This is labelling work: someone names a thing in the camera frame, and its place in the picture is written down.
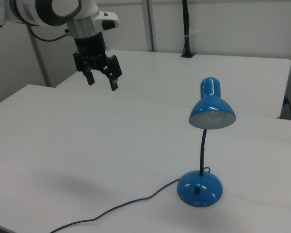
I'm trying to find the grey partition post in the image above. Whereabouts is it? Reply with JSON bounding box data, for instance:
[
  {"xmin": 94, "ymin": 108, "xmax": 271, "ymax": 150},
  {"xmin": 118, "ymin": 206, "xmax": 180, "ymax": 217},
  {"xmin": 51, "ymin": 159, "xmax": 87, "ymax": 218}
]
[
  {"xmin": 26, "ymin": 25, "xmax": 52, "ymax": 88},
  {"xmin": 142, "ymin": 0, "xmax": 159, "ymax": 52}
]

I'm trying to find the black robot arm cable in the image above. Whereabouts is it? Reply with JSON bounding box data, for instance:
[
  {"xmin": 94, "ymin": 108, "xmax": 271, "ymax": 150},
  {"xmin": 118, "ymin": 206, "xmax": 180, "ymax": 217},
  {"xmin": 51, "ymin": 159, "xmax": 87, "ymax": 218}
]
[{"xmin": 26, "ymin": 24, "xmax": 71, "ymax": 42}]

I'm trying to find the black wall cable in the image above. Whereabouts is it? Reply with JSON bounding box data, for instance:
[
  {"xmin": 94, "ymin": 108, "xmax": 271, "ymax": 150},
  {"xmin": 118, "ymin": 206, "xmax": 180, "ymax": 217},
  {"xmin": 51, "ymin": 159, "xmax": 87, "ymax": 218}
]
[{"xmin": 283, "ymin": 96, "xmax": 291, "ymax": 121}]

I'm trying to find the blue desk lamp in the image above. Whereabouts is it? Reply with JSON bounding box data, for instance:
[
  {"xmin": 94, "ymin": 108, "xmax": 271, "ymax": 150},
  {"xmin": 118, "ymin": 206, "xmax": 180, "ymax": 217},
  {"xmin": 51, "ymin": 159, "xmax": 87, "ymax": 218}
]
[{"xmin": 177, "ymin": 77, "xmax": 237, "ymax": 208}]

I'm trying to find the black lamp power cable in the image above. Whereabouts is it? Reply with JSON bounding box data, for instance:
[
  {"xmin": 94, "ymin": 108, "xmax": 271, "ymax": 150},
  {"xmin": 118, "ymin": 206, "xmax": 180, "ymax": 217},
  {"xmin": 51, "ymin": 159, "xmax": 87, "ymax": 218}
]
[{"xmin": 49, "ymin": 179, "xmax": 180, "ymax": 233}]

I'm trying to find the black clamped pole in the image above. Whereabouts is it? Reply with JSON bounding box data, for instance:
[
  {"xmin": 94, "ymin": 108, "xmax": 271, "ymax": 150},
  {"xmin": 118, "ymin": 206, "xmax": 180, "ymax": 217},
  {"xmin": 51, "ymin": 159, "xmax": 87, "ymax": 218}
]
[{"xmin": 180, "ymin": 0, "xmax": 195, "ymax": 58}]

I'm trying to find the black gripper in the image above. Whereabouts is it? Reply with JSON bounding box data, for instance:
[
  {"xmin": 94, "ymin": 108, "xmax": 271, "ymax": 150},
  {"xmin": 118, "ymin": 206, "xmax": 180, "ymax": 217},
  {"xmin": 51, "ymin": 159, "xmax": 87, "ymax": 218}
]
[{"xmin": 73, "ymin": 33, "xmax": 123, "ymax": 92}]

